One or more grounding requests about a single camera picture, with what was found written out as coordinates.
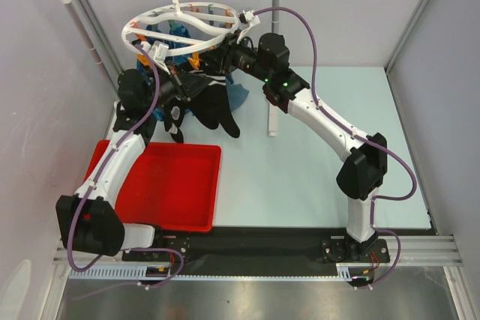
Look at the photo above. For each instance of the white round clip hanger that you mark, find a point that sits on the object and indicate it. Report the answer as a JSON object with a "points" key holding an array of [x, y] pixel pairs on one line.
{"points": [[184, 27]]}

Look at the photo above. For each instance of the teal t-shirt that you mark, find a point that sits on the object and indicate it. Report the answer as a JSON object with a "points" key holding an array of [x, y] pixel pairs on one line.
{"points": [[237, 94]]}

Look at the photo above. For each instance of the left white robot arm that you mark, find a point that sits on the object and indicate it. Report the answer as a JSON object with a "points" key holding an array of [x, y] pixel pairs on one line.
{"points": [[88, 220]]}

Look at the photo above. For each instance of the red plastic tray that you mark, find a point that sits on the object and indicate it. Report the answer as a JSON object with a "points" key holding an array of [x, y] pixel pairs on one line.
{"points": [[172, 186]]}

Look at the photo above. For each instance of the orange clothes peg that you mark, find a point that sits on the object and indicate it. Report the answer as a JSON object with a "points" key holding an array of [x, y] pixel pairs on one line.
{"points": [[140, 38], [194, 61]]}

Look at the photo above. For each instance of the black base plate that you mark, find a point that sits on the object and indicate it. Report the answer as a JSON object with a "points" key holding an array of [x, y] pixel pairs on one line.
{"points": [[266, 252]]}

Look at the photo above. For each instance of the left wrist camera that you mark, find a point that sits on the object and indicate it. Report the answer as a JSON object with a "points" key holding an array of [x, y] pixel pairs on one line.
{"points": [[157, 53]]}

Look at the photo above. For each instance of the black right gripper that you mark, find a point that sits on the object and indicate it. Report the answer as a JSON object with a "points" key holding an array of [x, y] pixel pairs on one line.
{"points": [[226, 52]]}

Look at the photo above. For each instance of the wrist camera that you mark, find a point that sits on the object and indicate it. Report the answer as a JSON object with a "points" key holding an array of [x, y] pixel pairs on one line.
{"points": [[157, 53], [248, 20]]}

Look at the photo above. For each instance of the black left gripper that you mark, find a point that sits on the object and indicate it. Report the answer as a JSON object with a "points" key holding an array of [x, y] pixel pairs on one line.
{"points": [[187, 85]]}

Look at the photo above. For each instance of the aluminium frame rail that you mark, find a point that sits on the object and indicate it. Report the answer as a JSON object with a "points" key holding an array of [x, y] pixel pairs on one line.
{"points": [[435, 251]]}

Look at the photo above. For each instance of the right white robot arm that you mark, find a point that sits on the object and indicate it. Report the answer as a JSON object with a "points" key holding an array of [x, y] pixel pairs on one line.
{"points": [[364, 164]]}

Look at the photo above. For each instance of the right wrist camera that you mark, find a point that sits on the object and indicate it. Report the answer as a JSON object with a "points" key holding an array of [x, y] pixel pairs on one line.
{"points": [[248, 20]]}

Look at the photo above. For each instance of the black white-striped sock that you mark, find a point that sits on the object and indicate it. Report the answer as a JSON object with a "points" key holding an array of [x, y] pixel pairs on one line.
{"points": [[217, 107], [197, 105]]}

